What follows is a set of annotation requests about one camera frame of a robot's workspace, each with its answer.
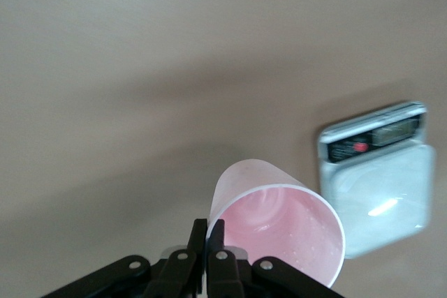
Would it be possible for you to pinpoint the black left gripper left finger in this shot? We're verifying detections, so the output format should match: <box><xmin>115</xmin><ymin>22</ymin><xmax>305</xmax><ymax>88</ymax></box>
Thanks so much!
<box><xmin>41</xmin><ymin>218</ymin><xmax>207</xmax><ymax>298</ymax></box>

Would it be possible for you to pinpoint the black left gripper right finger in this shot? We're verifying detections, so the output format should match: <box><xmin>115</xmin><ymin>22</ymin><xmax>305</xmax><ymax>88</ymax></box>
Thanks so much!
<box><xmin>206</xmin><ymin>219</ymin><xmax>346</xmax><ymax>298</ymax></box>

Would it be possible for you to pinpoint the pink plastic cup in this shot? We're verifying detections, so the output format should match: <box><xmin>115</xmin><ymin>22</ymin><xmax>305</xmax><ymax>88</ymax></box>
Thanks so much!
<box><xmin>208</xmin><ymin>158</ymin><xmax>346</xmax><ymax>288</ymax></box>

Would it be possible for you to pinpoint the silver digital kitchen scale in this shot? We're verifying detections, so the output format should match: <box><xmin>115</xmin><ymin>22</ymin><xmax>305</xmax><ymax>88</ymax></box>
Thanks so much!
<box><xmin>316</xmin><ymin>101</ymin><xmax>437</xmax><ymax>260</ymax></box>

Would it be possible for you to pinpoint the brown table cover sheet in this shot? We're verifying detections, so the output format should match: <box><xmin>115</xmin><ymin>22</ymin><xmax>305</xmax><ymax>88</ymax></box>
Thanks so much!
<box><xmin>0</xmin><ymin>0</ymin><xmax>447</xmax><ymax>298</ymax></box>

